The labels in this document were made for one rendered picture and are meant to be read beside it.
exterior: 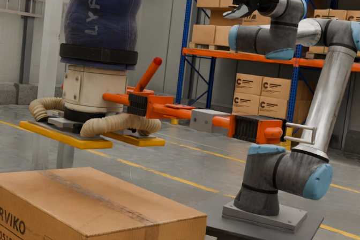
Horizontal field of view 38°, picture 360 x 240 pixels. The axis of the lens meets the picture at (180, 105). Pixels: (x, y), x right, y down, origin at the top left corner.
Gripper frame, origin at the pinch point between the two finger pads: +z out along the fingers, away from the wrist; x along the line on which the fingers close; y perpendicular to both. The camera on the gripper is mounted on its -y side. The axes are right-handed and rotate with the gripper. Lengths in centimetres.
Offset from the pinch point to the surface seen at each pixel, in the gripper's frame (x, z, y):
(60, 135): -44, 36, 21
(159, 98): -31.1, 22.7, -1.5
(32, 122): -44, 35, 39
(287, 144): -148, -660, 416
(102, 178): -63, 8, 39
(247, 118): -31, 26, -32
